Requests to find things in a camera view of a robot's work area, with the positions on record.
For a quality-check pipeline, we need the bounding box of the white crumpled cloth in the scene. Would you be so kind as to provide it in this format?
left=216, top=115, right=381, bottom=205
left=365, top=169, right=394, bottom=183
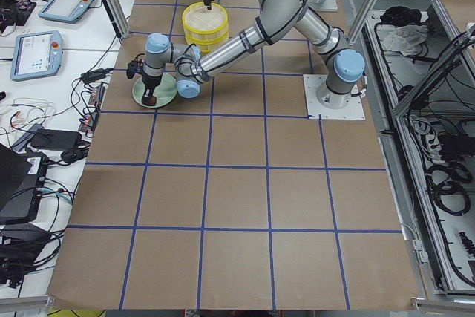
left=381, top=24, right=429, bottom=56

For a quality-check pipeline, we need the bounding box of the brown steamed bun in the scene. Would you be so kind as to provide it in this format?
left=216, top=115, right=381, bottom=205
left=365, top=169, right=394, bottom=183
left=141, top=96, right=157, bottom=107

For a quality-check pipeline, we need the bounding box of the black laptop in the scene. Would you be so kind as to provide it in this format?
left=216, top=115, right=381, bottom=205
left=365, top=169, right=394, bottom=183
left=1, top=144, right=48, bottom=225

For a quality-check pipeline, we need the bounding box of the blue teach pendant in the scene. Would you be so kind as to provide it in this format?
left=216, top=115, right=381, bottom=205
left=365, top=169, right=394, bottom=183
left=39, top=0, right=95, bottom=24
left=10, top=30, right=63, bottom=82

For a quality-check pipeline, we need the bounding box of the yellow steamer layer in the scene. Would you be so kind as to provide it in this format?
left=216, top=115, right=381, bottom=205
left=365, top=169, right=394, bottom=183
left=185, top=31, right=229, bottom=53
left=181, top=2, right=229, bottom=36

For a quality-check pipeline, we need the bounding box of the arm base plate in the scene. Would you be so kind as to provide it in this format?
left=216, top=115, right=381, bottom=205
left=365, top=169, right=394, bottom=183
left=303, top=74, right=366, bottom=120
left=315, top=0, right=338, bottom=13

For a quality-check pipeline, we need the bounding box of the near blue teach pendant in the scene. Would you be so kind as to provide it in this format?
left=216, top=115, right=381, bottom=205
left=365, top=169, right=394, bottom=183
left=10, top=30, right=63, bottom=82

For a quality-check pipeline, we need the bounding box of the far blue teach pendant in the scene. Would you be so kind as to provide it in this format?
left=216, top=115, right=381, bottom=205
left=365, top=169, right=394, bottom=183
left=39, top=0, right=95, bottom=24

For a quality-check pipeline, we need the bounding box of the light green plate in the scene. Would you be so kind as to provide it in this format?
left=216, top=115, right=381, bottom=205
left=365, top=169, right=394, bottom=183
left=131, top=73, right=177, bottom=108

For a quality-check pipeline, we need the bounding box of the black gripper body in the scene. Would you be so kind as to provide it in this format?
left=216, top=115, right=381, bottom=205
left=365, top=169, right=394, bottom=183
left=142, top=73, right=161, bottom=89

